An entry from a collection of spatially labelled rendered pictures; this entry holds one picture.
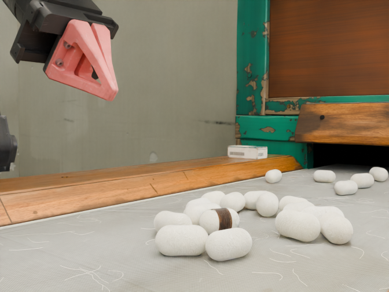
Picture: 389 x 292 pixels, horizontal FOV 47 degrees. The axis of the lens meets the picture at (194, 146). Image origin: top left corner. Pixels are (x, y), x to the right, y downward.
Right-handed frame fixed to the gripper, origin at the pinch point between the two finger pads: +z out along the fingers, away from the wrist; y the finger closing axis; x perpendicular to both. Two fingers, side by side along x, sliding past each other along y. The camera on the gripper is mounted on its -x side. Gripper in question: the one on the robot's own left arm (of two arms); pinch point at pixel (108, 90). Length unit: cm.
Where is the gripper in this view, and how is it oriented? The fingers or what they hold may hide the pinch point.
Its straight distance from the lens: 44.4
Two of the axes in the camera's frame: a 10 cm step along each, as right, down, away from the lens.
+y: 6.2, -0.4, 7.9
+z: 6.0, 6.8, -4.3
